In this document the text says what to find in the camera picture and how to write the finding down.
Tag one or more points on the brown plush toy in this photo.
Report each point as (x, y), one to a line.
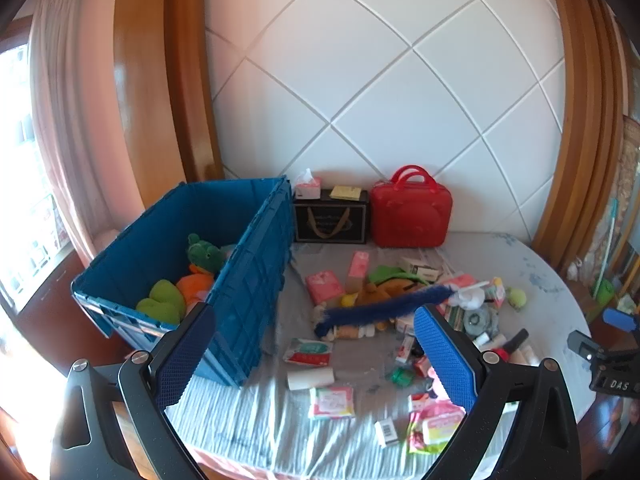
(375, 292)

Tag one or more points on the red white wipes packet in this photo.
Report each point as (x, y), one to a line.
(307, 352)

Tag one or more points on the blue fuzzy duster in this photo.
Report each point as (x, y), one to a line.
(380, 310)

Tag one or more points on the green bucket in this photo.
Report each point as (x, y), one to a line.
(602, 291)

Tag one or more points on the light green plush toy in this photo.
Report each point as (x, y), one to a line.
(160, 302)

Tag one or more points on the white green medicine box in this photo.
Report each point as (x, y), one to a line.
(420, 269)

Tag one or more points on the grey round plush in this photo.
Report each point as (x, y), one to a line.
(477, 320)

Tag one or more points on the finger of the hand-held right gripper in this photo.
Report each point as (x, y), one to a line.
(585, 344)
(622, 320)

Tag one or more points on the small green item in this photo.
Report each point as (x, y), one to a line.
(402, 376)

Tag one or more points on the small white barcode box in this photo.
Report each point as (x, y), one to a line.
(387, 432)

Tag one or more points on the white paper roll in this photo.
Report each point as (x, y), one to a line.
(310, 378)

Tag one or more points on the pink tissue box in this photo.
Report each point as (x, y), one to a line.
(307, 189)

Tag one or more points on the green frog plush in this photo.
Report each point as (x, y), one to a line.
(202, 255)

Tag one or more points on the black gift box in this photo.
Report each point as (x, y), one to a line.
(330, 220)

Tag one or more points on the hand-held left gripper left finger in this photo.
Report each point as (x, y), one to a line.
(182, 360)

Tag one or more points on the yellow plush toy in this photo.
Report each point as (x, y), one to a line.
(348, 300)

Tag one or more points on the small yellow box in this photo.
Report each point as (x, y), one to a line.
(346, 193)

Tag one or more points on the green cloth toy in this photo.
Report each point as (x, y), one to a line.
(395, 274)

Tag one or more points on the yellow-green ball plush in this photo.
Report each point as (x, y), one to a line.
(515, 298)

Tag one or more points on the red suitcase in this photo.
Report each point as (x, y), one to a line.
(412, 215)

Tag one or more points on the window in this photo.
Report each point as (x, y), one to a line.
(20, 185)

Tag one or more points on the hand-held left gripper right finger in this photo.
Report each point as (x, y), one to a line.
(445, 360)

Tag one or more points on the pink tissue packet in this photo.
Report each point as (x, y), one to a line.
(357, 270)
(325, 287)

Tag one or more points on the wooden frame post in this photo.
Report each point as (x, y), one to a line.
(165, 85)
(585, 110)

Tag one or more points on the blue plastic crate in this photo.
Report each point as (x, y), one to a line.
(250, 285)

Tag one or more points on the pink curtain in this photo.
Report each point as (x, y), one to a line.
(65, 135)

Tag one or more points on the orange plush toy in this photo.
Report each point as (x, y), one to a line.
(195, 285)

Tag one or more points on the pink green wipes packet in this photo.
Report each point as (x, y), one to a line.
(432, 427)

